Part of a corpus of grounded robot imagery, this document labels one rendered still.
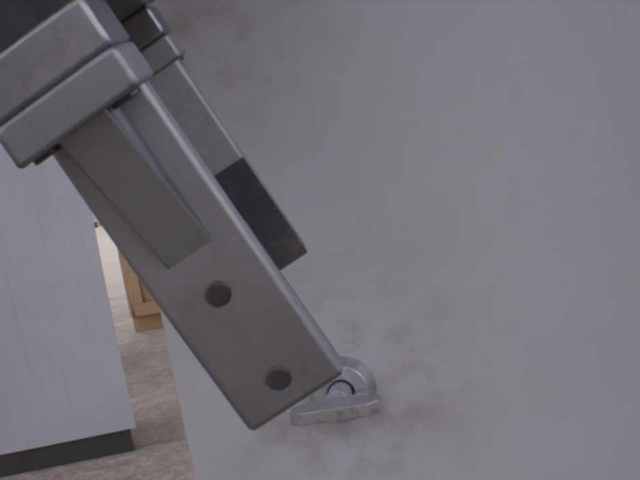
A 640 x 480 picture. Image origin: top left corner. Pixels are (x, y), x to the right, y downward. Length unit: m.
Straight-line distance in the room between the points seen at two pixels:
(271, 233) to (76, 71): 0.18
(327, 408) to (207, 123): 0.12
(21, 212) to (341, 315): 3.14
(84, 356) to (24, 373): 0.21
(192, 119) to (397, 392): 0.15
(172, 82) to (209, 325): 0.14
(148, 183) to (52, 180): 3.34
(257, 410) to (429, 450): 0.21
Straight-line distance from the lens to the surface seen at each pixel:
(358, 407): 0.42
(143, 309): 6.28
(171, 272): 0.25
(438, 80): 0.44
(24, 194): 3.57
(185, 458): 3.48
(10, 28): 0.26
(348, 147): 0.45
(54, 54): 0.22
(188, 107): 0.38
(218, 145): 0.38
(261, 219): 0.38
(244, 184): 0.38
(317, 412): 0.42
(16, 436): 3.66
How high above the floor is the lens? 0.90
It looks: 6 degrees down
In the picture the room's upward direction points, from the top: 10 degrees counter-clockwise
